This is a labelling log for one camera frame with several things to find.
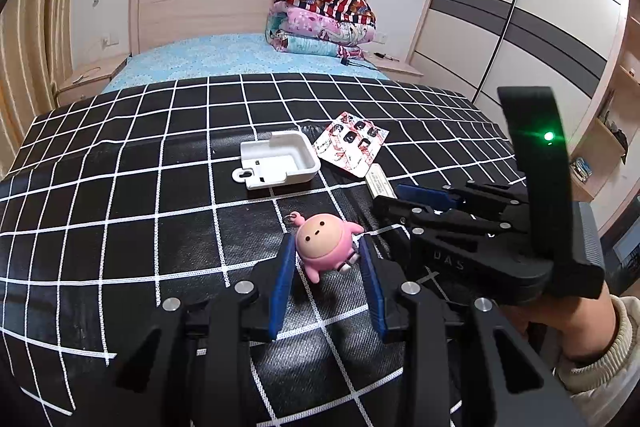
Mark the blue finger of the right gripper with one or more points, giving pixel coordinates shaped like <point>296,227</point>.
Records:
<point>426,197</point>

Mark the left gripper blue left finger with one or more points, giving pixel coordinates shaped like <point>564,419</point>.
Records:
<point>280,286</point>

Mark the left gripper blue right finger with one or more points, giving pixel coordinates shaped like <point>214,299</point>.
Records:
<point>372,286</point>

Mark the pink round doll toy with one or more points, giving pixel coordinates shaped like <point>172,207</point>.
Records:
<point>324,242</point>

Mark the white plastic packaging tray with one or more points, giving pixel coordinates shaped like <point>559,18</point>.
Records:
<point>283,159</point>

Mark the white sweater sleeve forearm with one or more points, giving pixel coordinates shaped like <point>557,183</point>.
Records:
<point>606,391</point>

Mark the person right hand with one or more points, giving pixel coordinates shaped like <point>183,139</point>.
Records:
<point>588,327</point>

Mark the red patterned blister card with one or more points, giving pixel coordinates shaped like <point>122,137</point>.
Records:
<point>351,143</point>

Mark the right beige nightstand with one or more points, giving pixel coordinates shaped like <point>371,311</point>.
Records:
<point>395,69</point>

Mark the beige nightstand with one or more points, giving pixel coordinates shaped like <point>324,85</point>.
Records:
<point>395,69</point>
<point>89,80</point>

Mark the black pen on nightstand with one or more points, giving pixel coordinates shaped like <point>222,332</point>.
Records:
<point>386,55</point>

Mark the wooden corner shelf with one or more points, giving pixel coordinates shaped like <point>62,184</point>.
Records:
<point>604,163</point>

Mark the black white grid cover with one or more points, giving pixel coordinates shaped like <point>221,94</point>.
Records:
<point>115,203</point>

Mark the light blue folded quilt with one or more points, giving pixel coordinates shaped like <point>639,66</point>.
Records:
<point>293,44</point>

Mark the pink folded quilt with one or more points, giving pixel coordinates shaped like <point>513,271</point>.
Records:
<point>304,23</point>

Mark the beige grey wardrobe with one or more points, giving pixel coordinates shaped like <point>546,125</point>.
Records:
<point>476,47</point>

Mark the light blue bed sheet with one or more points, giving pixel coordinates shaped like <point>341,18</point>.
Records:
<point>228,54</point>

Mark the left beige nightstand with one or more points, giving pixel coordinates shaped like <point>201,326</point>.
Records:
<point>89,80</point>

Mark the beige wooden headboard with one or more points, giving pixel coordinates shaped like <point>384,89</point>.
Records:
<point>155,23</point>

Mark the beige striped curtain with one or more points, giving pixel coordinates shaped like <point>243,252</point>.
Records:
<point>35,59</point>

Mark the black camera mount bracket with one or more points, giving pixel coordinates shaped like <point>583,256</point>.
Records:
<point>539,145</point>

